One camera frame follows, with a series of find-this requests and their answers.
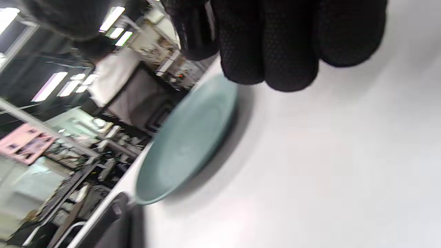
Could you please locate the person's right hand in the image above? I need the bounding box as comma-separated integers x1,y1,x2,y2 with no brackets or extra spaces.
21,0,388,93

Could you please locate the teal round plate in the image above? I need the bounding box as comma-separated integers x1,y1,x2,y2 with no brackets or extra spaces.
135,74,239,205

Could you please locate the black baking tray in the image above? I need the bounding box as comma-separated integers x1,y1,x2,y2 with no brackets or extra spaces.
74,191,147,248

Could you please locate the black mesh office chair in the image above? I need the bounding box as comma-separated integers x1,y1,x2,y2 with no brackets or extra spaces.
100,67,183,138

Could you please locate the monitor with pink screen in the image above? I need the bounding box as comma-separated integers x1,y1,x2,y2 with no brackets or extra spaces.
0,123,55,165

